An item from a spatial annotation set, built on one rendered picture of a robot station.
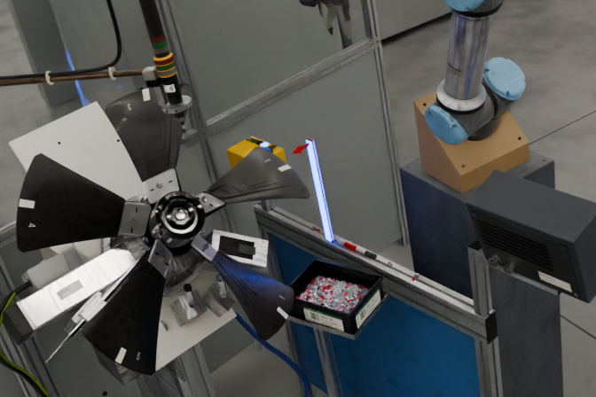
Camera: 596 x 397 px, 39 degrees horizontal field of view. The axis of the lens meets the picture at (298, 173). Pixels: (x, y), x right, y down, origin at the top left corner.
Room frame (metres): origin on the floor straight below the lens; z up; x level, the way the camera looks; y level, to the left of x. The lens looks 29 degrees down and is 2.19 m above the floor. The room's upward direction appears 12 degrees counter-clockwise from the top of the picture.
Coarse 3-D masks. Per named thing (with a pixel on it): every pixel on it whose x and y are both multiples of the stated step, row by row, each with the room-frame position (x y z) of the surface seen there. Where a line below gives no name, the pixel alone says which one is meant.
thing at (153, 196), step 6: (162, 174) 1.78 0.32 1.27; (168, 174) 1.77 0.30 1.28; (174, 174) 1.76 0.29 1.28; (150, 180) 1.78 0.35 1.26; (156, 180) 1.77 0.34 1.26; (162, 180) 1.77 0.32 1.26; (168, 180) 1.76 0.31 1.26; (174, 180) 1.75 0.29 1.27; (150, 186) 1.77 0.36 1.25; (162, 186) 1.76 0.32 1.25; (168, 186) 1.75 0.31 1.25; (174, 186) 1.74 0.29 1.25; (150, 192) 1.76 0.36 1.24; (156, 192) 1.75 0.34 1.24; (162, 192) 1.74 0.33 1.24; (168, 192) 1.74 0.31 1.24; (150, 198) 1.75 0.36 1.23; (156, 198) 1.74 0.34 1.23
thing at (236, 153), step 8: (240, 144) 2.25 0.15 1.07; (248, 144) 2.24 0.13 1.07; (256, 144) 2.22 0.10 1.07; (232, 152) 2.21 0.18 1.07; (240, 152) 2.19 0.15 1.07; (248, 152) 2.18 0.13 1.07; (272, 152) 2.15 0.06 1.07; (280, 152) 2.16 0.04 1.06; (232, 160) 2.22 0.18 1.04; (240, 160) 2.18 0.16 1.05
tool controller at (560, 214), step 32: (480, 192) 1.46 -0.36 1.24; (512, 192) 1.42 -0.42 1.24; (544, 192) 1.39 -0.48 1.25; (480, 224) 1.43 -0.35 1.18; (512, 224) 1.36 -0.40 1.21; (544, 224) 1.31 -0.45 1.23; (576, 224) 1.28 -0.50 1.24; (512, 256) 1.39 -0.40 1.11; (544, 256) 1.31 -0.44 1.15; (576, 256) 1.25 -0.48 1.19; (576, 288) 1.27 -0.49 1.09
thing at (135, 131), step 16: (128, 96) 1.95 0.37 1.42; (112, 112) 1.93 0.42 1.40; (144, 112) 1.90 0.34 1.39; (160, 112) 1.89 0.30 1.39; (128, 128) 1.89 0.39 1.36; (144, 128) 1.87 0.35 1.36; (160, 128) 1.85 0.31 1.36; (176, 128) 1.84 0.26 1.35; (128, 144) 1.86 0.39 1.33; (144, 144) 1.84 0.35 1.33; (160, 144) 1.82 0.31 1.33; (176, 144) 1.81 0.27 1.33; (144, 160) 1.82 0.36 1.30; (160, 160) 1.80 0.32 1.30; (176, 160) 1.78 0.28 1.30; (144, 176) 1.79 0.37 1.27
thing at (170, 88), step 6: (162, 78) 1.74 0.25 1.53; (168, 78) 1.74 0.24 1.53; (174, 78) 1.74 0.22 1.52; (168, 84) 1.74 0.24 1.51; (174, 84) 1.74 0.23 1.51; (168, 90) 1.74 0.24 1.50; (174, 90) 1.74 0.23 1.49; (180, 90) 1.75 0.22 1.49; (168, 96) 1.74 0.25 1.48; (174, 96) 1.74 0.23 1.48; (180, 96) 1.75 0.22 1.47; (174, 102) 1.74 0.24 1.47; (180, 102) 1.74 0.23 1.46; (174, 114) 1.75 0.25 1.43; (180, 114) 1.74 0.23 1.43
